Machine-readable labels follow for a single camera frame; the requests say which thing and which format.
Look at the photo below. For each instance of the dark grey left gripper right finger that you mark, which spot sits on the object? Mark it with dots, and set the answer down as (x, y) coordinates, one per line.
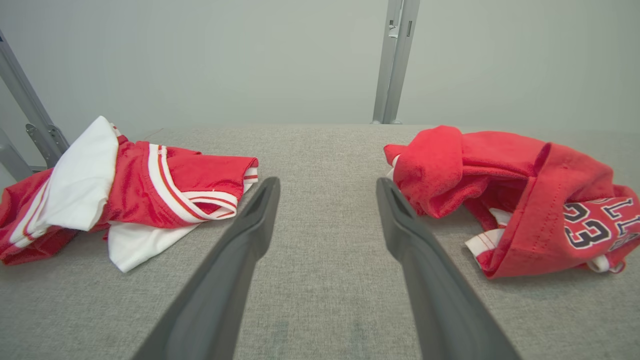
(435, 290)

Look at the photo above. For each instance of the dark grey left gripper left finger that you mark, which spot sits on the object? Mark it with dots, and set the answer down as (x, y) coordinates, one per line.
(220, 280)

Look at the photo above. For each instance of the red white Bulls 23 jersey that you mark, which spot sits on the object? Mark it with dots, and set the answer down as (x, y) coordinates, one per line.
(135, 180)

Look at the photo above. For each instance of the red shorts with white stripes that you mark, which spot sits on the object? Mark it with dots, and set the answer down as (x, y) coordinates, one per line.
(545, 190)

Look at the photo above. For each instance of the grey metal upright post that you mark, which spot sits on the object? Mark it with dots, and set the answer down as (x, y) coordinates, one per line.
(395, 75)

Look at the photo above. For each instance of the grey metal frame strut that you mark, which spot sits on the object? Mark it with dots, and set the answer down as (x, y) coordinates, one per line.
(25, 97)

